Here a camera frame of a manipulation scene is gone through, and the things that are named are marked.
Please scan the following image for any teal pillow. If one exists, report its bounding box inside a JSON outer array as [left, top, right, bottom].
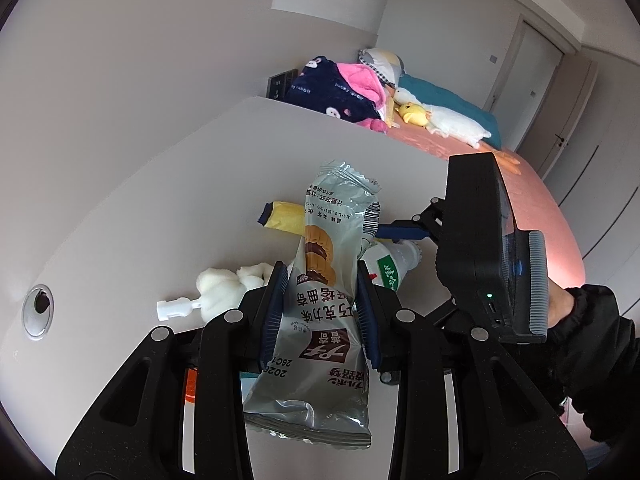
[[397, 74, 501, 148]]

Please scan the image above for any white goose plush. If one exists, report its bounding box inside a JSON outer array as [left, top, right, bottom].
[[392, 87, 521, 166]]

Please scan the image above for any black wall socket panel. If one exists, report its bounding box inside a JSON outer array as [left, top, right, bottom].
[[267, 71, 301, 101]]

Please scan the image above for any orange plastic cap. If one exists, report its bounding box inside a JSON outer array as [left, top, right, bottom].
[[182, 367, 200, 403]]

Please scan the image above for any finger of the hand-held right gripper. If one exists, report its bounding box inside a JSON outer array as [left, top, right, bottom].
[[428, 297, 473, 334], [375, 199, 448, 242]]

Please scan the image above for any person's right forearm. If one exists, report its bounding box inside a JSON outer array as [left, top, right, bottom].
[[547, 282, 640, 446]]

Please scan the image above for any white plastic clip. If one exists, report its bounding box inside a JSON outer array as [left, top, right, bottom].
[[156, 296, 202, 321]]

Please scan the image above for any navy printed blanket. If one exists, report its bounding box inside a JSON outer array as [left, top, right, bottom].
[[285, 56, 381, 126]]

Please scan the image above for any white bottle green label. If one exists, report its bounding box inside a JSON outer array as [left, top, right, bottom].
[[357, 240, 423, 293]]

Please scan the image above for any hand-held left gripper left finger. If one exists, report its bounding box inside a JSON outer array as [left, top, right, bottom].
[[55, 261, 290, 480]]

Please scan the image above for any yellow packet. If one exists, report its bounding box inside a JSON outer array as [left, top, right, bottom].
[[257, 201, 306, 236]]

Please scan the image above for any yellow duck plush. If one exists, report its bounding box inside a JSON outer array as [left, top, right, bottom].
[[395, 102, 432, 128]]

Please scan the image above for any checked pillow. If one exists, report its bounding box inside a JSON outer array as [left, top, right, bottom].
[[359, 48, 405, 86]]

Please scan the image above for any bed with pink sheet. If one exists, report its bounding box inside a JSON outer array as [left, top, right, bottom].
[[385, 115, 586, 291]]

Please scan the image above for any pink blanket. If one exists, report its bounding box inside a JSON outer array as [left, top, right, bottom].
[[335, 62, 396, 133]]

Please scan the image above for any white door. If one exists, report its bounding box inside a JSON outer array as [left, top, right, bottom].
[[487, 20, 567, 153]]

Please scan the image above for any silver cookie wrapper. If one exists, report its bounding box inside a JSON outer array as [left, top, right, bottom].
[[242, 160, 383, 448]]

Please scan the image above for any white wardrobe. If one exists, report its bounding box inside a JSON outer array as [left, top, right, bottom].
[[542, 45, 640, 271]]

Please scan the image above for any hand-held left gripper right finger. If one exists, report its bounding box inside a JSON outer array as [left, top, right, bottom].
[[356, 275, 588, 480]]

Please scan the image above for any round table cable grommet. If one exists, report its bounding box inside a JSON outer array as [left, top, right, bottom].
[[22, 285, 53, 336]]

